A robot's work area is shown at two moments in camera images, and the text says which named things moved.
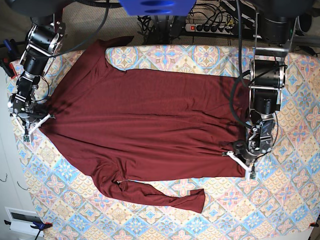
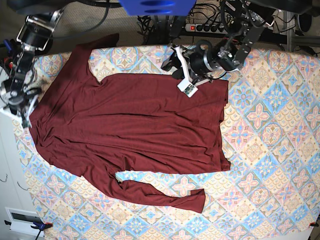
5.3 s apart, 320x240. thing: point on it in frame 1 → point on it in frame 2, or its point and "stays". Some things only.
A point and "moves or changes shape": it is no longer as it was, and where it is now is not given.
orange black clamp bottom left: (40, 226) stays
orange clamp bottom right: (313, 224) stays
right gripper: (259, 139) → (199, 63)
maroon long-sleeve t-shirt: (122, 125) moves or changes shape
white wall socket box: (21, 220) stays
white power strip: (207, 28) stays
